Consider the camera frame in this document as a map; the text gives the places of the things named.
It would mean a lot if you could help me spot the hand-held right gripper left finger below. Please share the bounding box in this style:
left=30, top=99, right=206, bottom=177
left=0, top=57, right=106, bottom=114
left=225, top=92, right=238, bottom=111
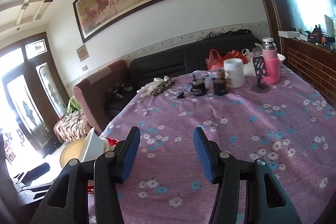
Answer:
left=30, top=126, right=141, bottom=224

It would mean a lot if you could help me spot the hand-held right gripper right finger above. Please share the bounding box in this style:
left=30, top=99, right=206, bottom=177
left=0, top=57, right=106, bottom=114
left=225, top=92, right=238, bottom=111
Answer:
left=193, top=127, right=302, bottom=224

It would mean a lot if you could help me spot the red scalloped plate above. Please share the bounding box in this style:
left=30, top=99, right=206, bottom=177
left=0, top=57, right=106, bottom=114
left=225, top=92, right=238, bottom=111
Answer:
left=87, top=137, right=119, bottom=194

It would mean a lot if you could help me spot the large white bowl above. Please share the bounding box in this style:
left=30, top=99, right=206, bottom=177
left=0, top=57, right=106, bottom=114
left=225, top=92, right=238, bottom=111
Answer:
left=80, top=127, right=109, bottom=163

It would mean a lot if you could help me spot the cream bowl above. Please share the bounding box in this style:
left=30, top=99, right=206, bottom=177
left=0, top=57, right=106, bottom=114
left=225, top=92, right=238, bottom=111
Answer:
left=60, top=142, right=88, bottom=169

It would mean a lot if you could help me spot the purple floral tablecloth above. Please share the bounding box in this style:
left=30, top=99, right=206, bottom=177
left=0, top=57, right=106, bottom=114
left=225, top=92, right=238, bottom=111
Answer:
left=88, top=62, right=336, bottom=224

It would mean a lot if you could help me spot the dark cloth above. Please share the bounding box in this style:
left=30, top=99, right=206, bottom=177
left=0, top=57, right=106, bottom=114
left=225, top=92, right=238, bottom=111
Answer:
left=106, top=83, right=135, bottom=99

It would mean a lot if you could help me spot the black cylindrical motor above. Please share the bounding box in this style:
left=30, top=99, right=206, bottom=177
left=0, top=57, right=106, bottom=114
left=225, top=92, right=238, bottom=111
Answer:
left=190, top=73, right=209, bottom=97

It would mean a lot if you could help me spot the tiger print blanket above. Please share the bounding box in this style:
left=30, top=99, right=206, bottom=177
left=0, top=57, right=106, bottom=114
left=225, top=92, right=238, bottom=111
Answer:
left=54, top=110, right=90, bottom=143

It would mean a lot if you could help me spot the maroon armchair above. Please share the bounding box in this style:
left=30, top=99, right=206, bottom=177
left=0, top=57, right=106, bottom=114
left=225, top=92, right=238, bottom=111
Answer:
left=73, top=60, right=129, bottom=136

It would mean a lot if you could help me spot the dark jar with wooden cap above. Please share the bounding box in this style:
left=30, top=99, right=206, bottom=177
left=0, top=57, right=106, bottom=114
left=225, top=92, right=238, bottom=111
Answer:
left=212, top=70, right=228, bottom=96

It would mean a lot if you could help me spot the green cloth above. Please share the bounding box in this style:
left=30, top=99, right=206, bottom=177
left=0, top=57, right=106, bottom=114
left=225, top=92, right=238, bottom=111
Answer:
left=67, top=96, right=80, bottom=114

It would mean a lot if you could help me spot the white plastic jar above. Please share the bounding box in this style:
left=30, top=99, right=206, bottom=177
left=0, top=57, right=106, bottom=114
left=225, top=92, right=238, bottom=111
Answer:
left=223, top=58, right=246, bottom=88

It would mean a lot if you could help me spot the red plastic bag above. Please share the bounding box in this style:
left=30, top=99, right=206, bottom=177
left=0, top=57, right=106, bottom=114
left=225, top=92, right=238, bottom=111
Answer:
left=205, top=49, right=248, bottom=71

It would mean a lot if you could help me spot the black case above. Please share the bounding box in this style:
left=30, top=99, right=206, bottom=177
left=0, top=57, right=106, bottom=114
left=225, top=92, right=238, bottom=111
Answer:
left=25, top=163, right=50, bottom=180

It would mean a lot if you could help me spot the black sofa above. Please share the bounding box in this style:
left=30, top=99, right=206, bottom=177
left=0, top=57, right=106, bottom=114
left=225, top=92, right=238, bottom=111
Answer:
left=105, top=30, right=263, bottom=119

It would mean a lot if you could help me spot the white paper cup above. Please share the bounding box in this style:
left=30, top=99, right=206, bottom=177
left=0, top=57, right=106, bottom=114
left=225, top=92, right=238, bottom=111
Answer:
left=244, top=62, right=256, bottom=77

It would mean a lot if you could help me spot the black phone stand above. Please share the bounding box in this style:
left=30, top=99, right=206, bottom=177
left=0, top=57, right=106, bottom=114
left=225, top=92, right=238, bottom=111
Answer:
left=251, top=55, right=271, bottom=94

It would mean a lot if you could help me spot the pink thermos with knitted sleeve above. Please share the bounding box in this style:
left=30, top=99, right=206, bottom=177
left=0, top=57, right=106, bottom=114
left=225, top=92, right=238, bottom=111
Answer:
left=262, top=37, right=284, bottom=84

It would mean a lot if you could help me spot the clear plastic bag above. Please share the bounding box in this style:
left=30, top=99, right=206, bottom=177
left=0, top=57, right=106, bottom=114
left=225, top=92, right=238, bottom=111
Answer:
left=241, top=47, right=263, bottom=64

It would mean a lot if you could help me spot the black cloth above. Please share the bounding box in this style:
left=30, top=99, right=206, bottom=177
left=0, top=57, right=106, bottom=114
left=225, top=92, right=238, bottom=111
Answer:
left=206, top=29, right=252, bottom=39

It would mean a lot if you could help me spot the wooden glass door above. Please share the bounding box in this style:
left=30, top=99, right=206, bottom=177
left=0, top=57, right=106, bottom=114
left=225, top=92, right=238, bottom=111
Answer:
left=0, top=32, right=66, bottom=161

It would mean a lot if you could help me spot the brown wooden sideboard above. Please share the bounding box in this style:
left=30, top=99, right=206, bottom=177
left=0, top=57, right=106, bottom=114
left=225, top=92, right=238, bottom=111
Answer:
left=278, top=37, right=336, bottom=98

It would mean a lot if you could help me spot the white flat box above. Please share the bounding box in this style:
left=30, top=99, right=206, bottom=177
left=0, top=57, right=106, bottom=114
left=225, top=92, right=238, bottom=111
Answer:
left=278, top=30, right=300, bottom=38

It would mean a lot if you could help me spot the black orange tool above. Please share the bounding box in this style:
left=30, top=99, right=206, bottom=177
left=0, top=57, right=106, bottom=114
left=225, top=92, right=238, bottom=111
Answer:
left=308, top=25, right=328, bottom=44

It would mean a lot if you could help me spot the wall plaque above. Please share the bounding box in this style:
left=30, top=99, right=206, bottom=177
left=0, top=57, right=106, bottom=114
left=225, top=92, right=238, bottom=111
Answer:
left=76, top=45, right=90, bottom=62

